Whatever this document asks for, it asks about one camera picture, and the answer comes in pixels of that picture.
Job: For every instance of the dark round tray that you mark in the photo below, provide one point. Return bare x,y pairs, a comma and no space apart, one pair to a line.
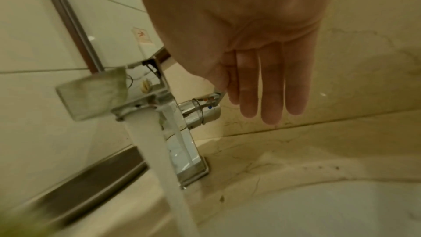
92,181

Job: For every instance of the chrome faucet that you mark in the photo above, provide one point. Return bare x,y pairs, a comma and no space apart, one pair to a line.
92,95

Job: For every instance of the white green-edged cleaning cloth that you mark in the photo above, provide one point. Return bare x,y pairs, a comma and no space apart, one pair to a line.
23,223

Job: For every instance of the white oval sink basin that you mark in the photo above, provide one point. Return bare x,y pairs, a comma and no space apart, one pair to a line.
329,210

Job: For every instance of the person's right hand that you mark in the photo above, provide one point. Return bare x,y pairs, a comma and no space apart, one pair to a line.
236,22

